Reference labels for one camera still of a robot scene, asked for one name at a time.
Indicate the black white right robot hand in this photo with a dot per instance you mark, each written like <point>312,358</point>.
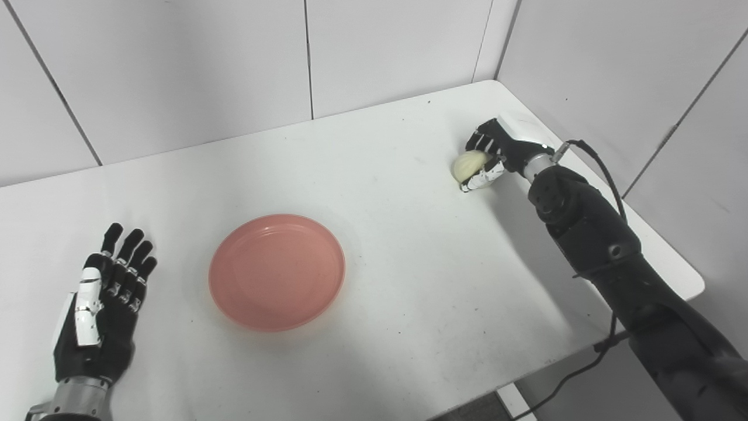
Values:
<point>511,149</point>

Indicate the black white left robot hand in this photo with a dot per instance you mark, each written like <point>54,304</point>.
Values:
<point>111,339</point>

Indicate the cream steamed bun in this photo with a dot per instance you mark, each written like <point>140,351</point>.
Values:
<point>467,165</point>

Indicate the pink round plate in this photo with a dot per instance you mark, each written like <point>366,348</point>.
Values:
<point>274,272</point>

